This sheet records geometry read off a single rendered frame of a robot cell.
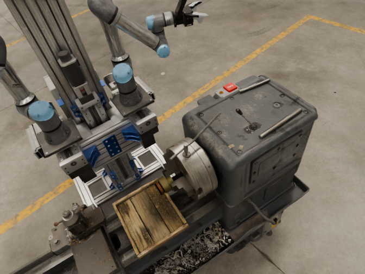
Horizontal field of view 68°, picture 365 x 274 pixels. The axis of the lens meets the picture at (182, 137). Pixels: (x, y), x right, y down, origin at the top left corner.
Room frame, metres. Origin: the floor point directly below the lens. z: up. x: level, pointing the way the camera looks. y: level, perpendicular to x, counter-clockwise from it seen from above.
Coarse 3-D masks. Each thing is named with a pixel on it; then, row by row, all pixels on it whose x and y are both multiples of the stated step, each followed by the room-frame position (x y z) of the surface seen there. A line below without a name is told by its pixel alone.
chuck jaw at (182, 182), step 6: (180, 180) 0.75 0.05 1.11; (186, 180) 0.74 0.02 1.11; (174, 186) 0.72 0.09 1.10; (180, 186) 0.71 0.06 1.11; (186, 186) 0.70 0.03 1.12; (192, 186) 0.69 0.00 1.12; (180, 192) 0.69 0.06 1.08; (186, 192) 0.67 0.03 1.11; (192, 192) 0.67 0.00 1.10; (198, 192) 0.67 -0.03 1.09
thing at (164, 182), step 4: (164, 176) 0.78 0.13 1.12; (168, 176) 0.79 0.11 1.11; (160, 180) 0.76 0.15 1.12; (164, 180) 0.76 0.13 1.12; (168, 180) 0.76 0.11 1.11; (172, 180) 0.76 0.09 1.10; (156, 184) 0.75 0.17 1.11; (160, 184) 0.75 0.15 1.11; (164, 184) 0.74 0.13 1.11; (168, 184) 0.74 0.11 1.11; (156, 188) 0.76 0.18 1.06; (160, 188) 0.73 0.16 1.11; (164, 188) 0.72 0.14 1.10; (168, 188) 0.73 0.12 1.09; (160, 192) 0.71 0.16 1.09; (164, 192) 0.72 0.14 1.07
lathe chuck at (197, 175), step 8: (176, 144) 0.91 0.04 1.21; (176, 152) 0.83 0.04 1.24; (192, 152) 0.81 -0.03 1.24; (176, 160) 0.82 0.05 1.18; (184, 160) 0.77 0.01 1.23; (192, 160) 0.77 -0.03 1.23; (200, 160) 0.77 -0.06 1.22; (184, 168) 0.75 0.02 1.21; (192, 168) 0.74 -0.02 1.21; (200, 168) 0.74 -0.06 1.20; (184, 176) 0.77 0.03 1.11; (192, 176) 0.71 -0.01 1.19; (200, 176) 0.71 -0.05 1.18; (208, 176) 0.71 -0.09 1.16; (192, 184) 0.69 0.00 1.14; (200, 184) 0.68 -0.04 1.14; (208, 184) 0.69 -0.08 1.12; (208, 192) 0.69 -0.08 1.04
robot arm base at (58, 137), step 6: (60, 120) 1.20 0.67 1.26; (60, 126) 1.17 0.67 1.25; (66, 126) 1.20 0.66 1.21; (48, 132) 1.13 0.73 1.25; (54, 132) 1.13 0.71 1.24; (60, 132) 1.14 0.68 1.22; (66, 132) 1.17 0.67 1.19; (48, 138) 1.13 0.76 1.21; (54, 138) 1.12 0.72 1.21; (60, 138) 1.13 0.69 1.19; (66, 138) 1.14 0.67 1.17; (54, 144) 1.11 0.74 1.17
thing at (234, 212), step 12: (288, 168) 0.85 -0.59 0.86; (276, 180) 0.82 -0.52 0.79; (288, 180) 0.87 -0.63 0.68; (216, 192) 0.78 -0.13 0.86; (252, 192) 0.74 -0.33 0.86; (264, 192) 0.79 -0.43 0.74; (276, 192) 0.84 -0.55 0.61; (240, 204) 0.71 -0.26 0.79; (264, 204) 0.79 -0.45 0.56; (228, 216) 0.68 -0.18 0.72; (240, 216) 0.71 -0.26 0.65; (228, 228) 0.68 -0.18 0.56; (228, 252) 0.70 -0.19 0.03
